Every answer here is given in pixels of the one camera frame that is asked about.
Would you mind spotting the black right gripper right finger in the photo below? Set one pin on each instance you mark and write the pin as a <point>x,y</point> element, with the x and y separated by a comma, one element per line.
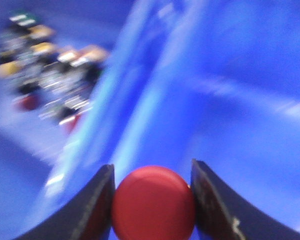
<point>222,214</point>

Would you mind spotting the blue plastic bin left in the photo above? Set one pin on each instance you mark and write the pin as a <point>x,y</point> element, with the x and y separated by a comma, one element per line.
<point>31,145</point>

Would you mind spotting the blue plastic bin right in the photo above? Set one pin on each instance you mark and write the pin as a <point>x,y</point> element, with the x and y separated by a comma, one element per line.
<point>231,98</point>

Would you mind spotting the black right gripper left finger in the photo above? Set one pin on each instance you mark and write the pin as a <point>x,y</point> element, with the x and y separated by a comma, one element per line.
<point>87,216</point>

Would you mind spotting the blue plastic bin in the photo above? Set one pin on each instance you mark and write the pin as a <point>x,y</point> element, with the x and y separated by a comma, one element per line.
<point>31,145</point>
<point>231,98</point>

